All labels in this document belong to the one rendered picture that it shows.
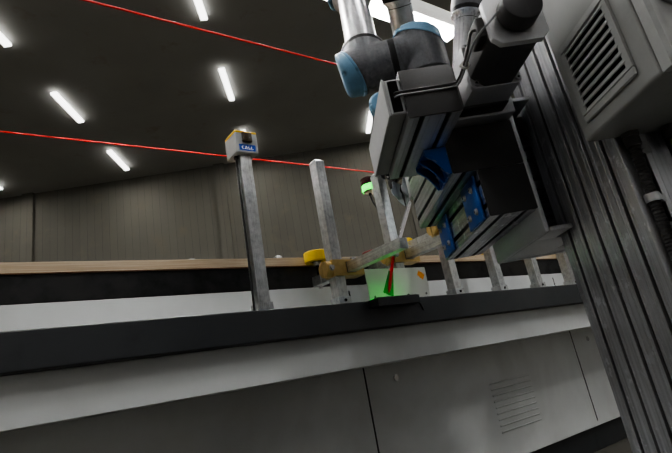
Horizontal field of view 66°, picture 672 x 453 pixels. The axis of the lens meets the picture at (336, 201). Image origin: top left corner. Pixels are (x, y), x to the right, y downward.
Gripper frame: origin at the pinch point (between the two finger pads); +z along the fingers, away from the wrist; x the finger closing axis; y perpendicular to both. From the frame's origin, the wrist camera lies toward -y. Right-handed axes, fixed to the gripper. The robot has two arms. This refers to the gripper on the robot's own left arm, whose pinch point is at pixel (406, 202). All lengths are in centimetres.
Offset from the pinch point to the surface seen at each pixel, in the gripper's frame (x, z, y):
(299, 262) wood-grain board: -34.7, 12.6, 17.1
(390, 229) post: -7.1, 7.4, 1.3
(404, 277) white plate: -6.2, 24.0, 0.8
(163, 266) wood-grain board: -50, 13, 59
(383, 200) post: -7.2, -2.9, 1.6
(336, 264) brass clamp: -15.1, 19.1, 25.3
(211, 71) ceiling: -579, -581, -505
